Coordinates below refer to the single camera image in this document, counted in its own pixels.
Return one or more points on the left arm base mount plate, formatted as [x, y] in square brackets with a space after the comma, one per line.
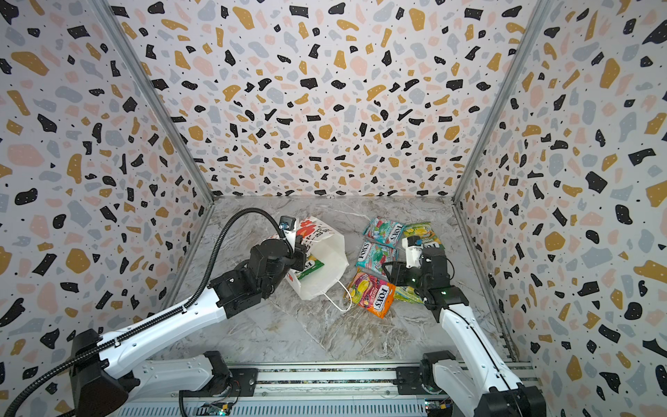
[240, 382]

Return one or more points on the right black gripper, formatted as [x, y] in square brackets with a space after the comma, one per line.
[426, 255]

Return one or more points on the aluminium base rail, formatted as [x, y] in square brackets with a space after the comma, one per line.
[316, 389]

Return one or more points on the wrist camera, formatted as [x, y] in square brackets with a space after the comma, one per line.
[412, 245]
[288, 227]

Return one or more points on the green Fox's candy bag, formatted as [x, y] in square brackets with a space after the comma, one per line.
[407, 294]
[311, 266]

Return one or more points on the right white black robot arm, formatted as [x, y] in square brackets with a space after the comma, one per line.
[486, 386]

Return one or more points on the teal Fox's mint candy bag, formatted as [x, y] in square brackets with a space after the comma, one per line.
[384, 231]

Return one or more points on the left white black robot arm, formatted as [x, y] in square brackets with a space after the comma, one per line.
[114, 368]

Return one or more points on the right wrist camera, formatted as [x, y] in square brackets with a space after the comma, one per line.
[412, 245]

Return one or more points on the orange Fox's candy bag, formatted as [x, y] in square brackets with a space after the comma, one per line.
[372, 293]

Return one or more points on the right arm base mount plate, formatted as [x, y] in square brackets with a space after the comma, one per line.
[409, 381]

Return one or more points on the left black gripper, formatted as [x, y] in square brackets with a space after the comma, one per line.
[300, 254]

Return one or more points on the right aluminium corner post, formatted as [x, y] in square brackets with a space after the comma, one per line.
[540, 12]

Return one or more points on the white floral paper bag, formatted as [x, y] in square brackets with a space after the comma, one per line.
[325, 258]

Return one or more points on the left aluminium corner post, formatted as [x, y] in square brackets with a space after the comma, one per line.
[108, 21]

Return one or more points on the small circuit board with wires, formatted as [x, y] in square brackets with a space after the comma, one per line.
[217, 408]

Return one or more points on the aluminium corner post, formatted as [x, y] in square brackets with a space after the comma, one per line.
[540, 12]
[108, 21]

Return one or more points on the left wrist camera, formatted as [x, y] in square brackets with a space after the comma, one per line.
[288, 227]

